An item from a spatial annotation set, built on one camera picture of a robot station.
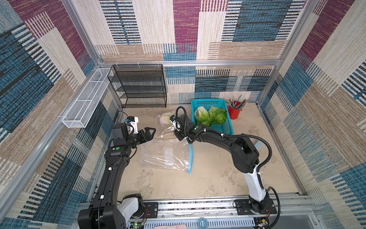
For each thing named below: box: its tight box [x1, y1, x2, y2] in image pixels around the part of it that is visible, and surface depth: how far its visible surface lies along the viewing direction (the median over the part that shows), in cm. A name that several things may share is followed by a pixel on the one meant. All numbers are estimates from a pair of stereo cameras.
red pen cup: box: [228, 100, 243, 120], surface depth 110 cm
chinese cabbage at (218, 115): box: [208, 105, 228, 125], surface depth 103 cm
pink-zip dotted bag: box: [155, 111, 177, 140], surface depth 106 cm
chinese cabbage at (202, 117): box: [194, 106, 214, 127], surface depth 104 cm
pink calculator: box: [154, 224, 187, 229], surface depth 70 cm
